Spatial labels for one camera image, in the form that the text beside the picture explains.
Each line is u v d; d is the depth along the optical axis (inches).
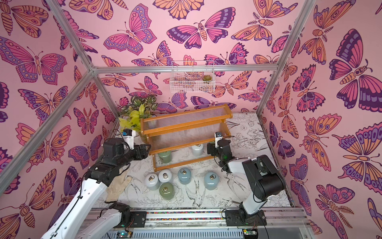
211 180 31.1
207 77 36.3
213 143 35.6
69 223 15.8
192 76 37.5
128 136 25.5
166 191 29.4
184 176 32.0
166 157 33.9
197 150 35.6
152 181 31.2
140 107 34.2
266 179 18.4
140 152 25.5
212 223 28.7
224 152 28.7
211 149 33.9
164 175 31.3
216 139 33.3
